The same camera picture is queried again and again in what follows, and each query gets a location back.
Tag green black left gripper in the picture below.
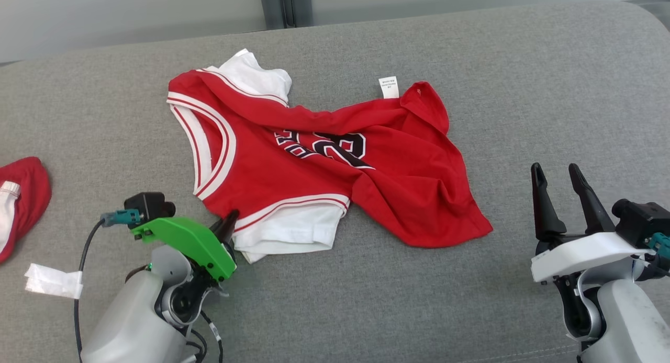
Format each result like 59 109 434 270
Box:
130 210 241 284

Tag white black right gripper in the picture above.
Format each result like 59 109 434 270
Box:
530 162 656 286

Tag red white basketball jersey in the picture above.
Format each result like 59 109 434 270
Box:
166 48 494 265

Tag red white basketball shorts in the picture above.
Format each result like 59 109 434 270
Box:
0 156 52 263

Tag white tape label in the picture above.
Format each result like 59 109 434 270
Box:
25 263 84 300

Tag right cable with teal connector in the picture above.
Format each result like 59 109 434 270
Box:
647 232 670 272

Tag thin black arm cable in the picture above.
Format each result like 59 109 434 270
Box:
186 310 225 363

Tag grey metal partition post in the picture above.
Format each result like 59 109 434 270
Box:
259 0 312 30

